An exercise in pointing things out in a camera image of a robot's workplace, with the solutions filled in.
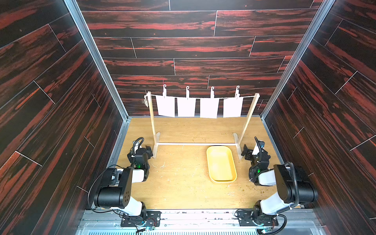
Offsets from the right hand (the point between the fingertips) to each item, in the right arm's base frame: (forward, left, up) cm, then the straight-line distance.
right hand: (256, 146), depth 92 cm
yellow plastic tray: (-9, +21, -11) cm, 25 cm away
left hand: (-4, +75, -1) cm, 75 cm away
